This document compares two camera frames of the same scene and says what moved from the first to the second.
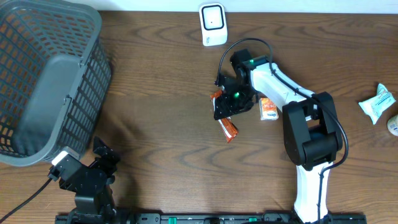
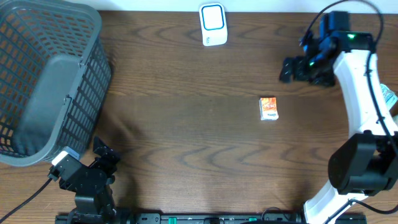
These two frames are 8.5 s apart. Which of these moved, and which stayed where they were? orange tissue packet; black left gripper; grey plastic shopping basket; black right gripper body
Moved: black right gripper body
Stayed: black left gripper; orange tissue packet; grey plastic shopping basket
